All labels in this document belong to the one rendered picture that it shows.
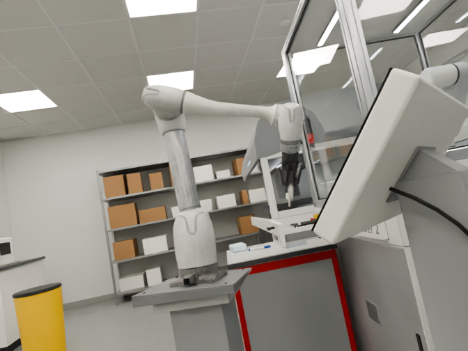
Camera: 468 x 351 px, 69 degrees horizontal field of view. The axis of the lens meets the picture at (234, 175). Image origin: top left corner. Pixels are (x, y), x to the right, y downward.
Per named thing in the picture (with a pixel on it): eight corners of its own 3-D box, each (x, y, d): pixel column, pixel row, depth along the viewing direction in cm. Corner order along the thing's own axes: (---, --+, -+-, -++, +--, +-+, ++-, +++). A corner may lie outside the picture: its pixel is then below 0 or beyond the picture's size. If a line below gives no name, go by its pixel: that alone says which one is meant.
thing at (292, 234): (285, 244, 155) (283, 230, 155) (276, 239, 180) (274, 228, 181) (370, 227, 157) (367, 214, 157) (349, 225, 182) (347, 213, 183)
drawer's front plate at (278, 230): (283, 248, 153) (278, 223, 154) (274, 242, 182) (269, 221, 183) (286, 247, 153) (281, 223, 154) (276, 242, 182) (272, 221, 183)
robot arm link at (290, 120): (304, 141, 145) (300, 133, 158) (305, 105, 140) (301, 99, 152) (278, 142, 146) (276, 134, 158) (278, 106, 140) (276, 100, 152)
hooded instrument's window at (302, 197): (271, 219, 250) (259, 159, 255) (251, 216, 427) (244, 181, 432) (419, 191, 256) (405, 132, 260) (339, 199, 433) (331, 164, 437)
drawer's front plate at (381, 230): (384, 239, 123) (377, 209, 124) (354, 235, 152) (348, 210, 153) (388, 239, 123) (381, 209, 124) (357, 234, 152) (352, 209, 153)
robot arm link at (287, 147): (303, 140, 147) (303, 153, 150) (296, 135, 156) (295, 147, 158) (284, 143, 146) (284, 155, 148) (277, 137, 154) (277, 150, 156)
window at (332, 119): (383, 191, 124) (326, -49, 134) (318, 199, 209) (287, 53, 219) (385, 191, 124) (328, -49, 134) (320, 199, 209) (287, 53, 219)
